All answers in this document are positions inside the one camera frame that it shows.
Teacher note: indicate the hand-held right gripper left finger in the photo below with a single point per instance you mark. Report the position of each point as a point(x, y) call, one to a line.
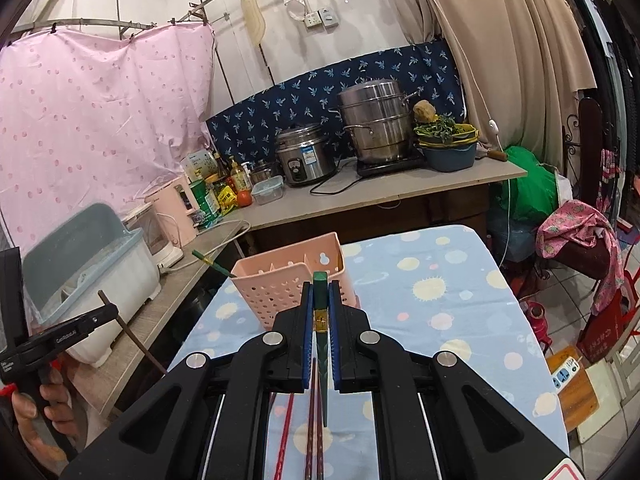
point(308, 340)

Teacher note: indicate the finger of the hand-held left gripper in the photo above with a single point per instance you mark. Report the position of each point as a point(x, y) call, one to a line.
point(90, 321)

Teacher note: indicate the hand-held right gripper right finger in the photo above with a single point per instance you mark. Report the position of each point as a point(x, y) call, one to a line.
point(333, 345)

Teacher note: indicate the green chopstick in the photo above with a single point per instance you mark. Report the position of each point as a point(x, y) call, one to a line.
point(320, 295)
point(207, 261)

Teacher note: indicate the pink plastic utensil basket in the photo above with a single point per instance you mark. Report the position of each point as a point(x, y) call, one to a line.
point(260, 290)

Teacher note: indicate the red chopstick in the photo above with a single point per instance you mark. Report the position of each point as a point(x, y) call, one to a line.
point(285, 435)

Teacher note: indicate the person's left hand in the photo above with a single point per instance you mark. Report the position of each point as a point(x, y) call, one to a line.
point(52, 412)

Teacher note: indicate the blue lidded dish storage box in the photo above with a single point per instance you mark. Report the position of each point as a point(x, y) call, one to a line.
point(100, 280)

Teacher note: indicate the blue planet print tablecloth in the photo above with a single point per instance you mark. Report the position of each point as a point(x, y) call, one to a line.
point(425, 320)

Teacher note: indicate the clear jug with white base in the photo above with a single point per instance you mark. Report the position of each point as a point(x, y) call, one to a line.
point(155, 235)

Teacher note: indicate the pink kitchen appliance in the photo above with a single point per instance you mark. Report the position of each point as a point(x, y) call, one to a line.
point(180, 210)

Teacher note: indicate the wooden cabinet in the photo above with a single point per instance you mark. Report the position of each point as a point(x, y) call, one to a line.
point(400, 212)

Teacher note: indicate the clear food container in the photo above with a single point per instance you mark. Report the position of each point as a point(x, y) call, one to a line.
point(267, 191)

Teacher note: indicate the red tomato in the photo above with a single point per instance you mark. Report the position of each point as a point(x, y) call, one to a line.
point(244, 198)

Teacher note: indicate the yellow snack packet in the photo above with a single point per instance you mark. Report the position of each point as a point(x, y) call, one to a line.
point(227, 196)

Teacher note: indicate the green tin can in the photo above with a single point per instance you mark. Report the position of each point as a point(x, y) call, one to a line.
point(205, 202)

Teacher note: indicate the small lidded steel pot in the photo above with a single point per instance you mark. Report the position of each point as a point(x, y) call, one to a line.
point(261, 174)

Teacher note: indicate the yellow pump bottle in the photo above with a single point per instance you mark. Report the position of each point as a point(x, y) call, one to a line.
point(239, 175)

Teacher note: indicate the steel rice cooker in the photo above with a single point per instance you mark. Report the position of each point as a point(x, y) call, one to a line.
point(305, 152)

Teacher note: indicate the black induction cooker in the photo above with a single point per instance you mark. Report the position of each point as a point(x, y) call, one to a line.
point(390, 166)

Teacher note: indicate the white printed carton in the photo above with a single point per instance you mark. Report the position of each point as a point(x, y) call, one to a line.
point(197, 162)

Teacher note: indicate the dark sauce bottle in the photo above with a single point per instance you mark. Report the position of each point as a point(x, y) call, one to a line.
point(221, 165)

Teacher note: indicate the pink dotted curtain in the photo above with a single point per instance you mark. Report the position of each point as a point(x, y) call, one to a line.
point(90, 120)

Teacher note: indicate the red thermos bottle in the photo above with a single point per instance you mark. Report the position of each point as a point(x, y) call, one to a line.
point(536, 322)

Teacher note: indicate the blue plastic basin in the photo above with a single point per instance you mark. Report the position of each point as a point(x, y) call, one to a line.
point(447, 157)

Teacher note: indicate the large steel steamer pot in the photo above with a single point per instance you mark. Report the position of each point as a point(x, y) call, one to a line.
point(375, 120)

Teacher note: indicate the white power strip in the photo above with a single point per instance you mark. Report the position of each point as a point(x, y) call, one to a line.
point(566, 374)

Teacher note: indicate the green leafy vegetables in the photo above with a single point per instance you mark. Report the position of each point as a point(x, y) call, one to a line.
point(440, 127)

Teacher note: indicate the navy leaf print cloth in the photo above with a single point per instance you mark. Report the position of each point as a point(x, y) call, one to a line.
point(300, 90)

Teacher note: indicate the tan loofah sponge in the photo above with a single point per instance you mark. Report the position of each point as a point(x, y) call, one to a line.
point(424, 111)

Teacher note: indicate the wooden stool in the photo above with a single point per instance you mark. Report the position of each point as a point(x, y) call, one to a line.
point(580, 400)

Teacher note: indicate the green plastic bag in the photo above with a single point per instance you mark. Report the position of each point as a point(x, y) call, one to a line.
point(532, 180)

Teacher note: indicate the pink floral cloth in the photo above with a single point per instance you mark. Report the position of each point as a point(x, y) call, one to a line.
point(575, 230)

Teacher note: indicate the red shopping bag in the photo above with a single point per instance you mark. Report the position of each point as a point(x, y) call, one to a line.
point(607, 335)

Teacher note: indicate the dark wooden chair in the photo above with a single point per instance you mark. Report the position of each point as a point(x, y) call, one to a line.
point(590, 160)

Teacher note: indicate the beige hanging board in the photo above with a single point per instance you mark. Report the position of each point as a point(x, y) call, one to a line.
point(254, 17)

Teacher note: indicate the beige curtain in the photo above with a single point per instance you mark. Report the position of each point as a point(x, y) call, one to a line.
point(515, 50)

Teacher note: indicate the hanging clothes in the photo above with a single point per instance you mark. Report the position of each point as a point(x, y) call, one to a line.
point(605, 35)

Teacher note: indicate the metal curtain rail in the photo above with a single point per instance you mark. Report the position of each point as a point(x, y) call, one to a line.
point(100, 22)

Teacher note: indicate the white wall socket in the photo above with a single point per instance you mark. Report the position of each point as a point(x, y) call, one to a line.
point(313, 19)

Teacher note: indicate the white wall switch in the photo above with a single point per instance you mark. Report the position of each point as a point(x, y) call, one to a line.
point(328, 17)

